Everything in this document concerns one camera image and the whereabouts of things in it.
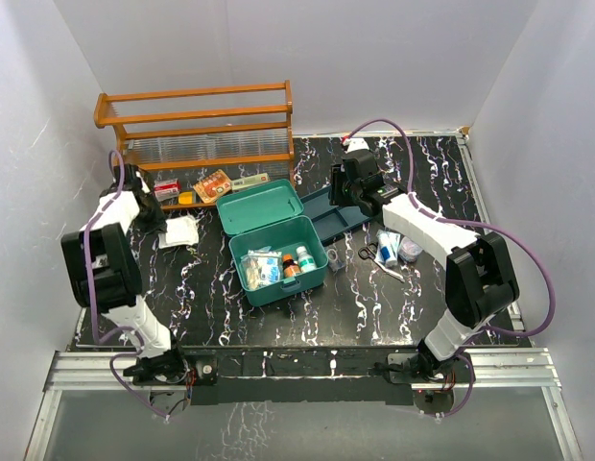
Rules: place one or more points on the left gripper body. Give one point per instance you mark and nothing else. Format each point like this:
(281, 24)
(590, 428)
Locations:
(152, 219)

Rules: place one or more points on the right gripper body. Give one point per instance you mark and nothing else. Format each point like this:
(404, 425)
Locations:
(352, 190)

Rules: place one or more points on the white gauze pad packet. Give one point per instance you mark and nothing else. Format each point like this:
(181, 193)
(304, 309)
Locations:
(181, 231)

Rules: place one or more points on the white-blue ointment tube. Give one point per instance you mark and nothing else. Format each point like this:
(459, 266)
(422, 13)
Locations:
(387, 247)

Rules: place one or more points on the white bottle green label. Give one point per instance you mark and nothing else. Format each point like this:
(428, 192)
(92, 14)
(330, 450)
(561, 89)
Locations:
(306, 262)

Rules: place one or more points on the orange medicine box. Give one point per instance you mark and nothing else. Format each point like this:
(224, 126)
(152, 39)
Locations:
(212, 187)

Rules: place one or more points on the brown bottle orange cap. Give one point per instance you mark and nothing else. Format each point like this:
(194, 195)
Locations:
(290, 266)

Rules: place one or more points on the bag of blue-white packets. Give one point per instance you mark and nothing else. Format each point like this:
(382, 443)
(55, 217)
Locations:
(270, 265)

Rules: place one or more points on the bag of cotton balls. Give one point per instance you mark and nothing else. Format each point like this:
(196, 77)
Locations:
(252, 273)

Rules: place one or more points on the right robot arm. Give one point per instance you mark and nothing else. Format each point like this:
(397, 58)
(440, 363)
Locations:
(479, 277)

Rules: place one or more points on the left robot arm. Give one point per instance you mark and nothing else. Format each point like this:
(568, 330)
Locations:
(105, 277)

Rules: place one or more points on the red-white medicine box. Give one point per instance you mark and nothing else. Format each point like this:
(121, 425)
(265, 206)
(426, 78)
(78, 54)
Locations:
(167, 190)

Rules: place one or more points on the teal medicine kit box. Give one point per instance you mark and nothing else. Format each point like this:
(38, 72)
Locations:
(271, 215)

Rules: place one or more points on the white-green medicine box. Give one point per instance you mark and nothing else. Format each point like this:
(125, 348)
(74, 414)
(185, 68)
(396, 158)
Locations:
(249, 181)

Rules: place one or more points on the blue-grey divided tray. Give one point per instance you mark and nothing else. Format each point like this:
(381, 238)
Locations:
(331, 222)

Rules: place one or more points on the yellow small box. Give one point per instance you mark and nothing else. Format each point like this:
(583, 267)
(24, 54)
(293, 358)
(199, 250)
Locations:
(186, 198)

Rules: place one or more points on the black scissors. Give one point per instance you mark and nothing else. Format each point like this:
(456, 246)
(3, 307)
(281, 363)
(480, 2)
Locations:
(369, 251)

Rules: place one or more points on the clear round container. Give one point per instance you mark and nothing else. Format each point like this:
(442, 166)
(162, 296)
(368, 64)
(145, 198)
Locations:
(408, 250)

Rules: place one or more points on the wooden orange shelf rack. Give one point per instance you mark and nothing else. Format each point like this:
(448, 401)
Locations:
(187, 134)

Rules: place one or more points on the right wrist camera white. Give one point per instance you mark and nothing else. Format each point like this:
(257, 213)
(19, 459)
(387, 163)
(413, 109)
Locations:
(353, 145)

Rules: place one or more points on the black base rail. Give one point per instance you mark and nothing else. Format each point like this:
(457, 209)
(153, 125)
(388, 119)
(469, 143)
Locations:
(317, 374)

